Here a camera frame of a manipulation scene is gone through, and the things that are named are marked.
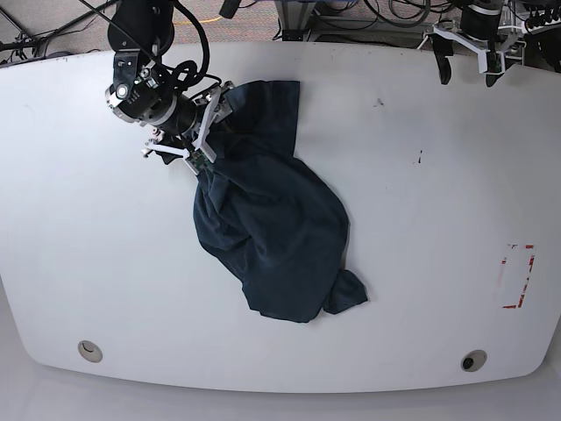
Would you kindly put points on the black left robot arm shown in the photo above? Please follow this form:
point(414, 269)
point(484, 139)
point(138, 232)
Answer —
point(480, 20)

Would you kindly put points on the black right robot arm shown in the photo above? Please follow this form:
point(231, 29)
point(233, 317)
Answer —
point(143, 87)

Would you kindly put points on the white power strip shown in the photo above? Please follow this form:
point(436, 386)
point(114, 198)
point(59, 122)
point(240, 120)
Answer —
point(541, 21)

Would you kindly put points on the right table cable grommet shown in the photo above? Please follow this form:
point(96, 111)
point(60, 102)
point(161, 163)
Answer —
point(473, 361)

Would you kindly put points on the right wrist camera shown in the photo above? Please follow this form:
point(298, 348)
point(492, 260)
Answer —
point(197, 161)

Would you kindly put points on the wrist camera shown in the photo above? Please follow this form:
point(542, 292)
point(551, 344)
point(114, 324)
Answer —
point(197, 161)
point(495, 63)

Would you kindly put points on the left table cable grommet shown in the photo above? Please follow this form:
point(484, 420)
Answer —
point(89, 351)

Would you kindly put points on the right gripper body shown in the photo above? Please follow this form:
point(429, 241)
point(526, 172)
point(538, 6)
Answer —
point(186, 127)

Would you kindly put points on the dark blue T-shirt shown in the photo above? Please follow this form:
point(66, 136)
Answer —
point(267, 217)

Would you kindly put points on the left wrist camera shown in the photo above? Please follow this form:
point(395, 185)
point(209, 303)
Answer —
point(495, 63)

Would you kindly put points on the black tripod stand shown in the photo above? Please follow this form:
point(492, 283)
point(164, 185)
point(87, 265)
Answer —
point(27, 20)

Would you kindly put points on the table cable grommet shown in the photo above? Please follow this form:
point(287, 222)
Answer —
point(89, 351)
point(473, 361)

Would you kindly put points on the aluminium frame post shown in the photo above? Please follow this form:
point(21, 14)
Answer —
point(294, 18)

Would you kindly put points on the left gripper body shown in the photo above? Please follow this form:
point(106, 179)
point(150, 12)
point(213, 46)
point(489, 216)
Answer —
point(510, 43)

